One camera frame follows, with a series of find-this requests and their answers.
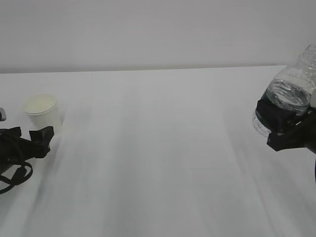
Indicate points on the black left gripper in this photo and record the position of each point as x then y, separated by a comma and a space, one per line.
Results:
15, 150

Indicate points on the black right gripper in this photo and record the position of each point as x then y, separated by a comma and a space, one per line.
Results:
301, 135

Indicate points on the white paper cup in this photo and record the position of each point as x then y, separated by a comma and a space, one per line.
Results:
42, 110

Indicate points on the clear green-label water bottle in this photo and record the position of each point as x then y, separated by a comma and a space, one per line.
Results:
292, 88

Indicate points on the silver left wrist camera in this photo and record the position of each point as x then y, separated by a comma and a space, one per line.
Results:
2, 114

